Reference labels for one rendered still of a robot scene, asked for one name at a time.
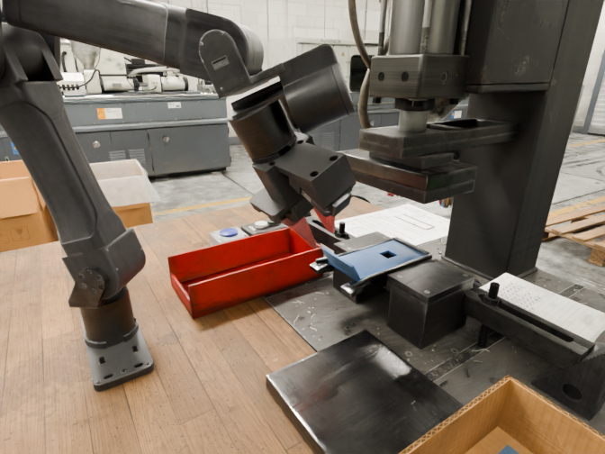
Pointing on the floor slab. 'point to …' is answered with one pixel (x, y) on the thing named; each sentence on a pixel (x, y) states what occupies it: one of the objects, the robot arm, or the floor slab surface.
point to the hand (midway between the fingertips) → (320, 234)
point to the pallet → (580, 219)
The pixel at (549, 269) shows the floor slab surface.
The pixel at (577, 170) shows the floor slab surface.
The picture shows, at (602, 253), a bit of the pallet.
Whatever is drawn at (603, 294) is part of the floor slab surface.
